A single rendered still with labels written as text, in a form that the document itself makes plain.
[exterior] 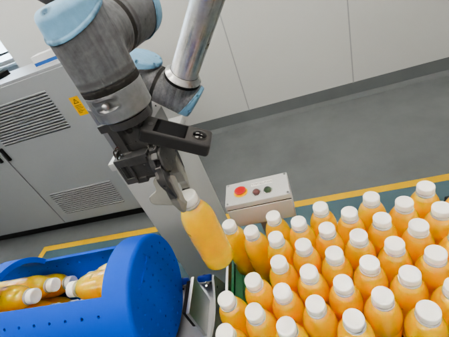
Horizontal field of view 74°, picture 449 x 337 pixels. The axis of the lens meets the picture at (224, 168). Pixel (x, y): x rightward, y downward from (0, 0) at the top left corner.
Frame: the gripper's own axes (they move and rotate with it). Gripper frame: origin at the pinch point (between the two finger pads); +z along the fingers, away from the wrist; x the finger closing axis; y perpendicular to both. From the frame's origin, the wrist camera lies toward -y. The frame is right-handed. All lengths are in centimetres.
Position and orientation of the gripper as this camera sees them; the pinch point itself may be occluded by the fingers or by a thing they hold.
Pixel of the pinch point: (187, 197)
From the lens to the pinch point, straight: 59.6
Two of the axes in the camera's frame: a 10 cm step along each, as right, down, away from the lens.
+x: -0.4, 6.1, -7.9
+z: 3.1, 7.6, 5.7
